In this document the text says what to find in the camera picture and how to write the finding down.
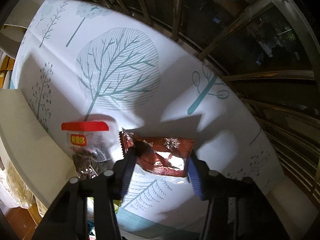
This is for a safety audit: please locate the white plastic storage bin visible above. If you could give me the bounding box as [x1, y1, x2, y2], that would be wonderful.
[1, 89, 76, 207]

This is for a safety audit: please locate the dark jerky red-trim packet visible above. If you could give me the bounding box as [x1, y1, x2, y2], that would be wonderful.
[61, 121, 113, 180]

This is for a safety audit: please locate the tree print tablecloth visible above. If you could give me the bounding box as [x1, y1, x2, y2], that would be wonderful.
[11, 0, 283, 239]

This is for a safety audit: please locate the brown chocolate sachet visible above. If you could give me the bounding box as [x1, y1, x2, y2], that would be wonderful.
[119, 129, 194, 178]

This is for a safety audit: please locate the wooden desk with drawers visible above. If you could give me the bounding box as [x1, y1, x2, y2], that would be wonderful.
[1, 140, 41, 239]

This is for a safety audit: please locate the large pale pastry bag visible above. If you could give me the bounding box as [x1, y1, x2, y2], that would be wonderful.
[1, 160, 35, 209]

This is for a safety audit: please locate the grey office chair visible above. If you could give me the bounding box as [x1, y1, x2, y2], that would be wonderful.
[1, 0, 45, 59]

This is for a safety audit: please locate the green pineapple cake packet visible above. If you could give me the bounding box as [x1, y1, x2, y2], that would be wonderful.
[113, 200, 123, 213]

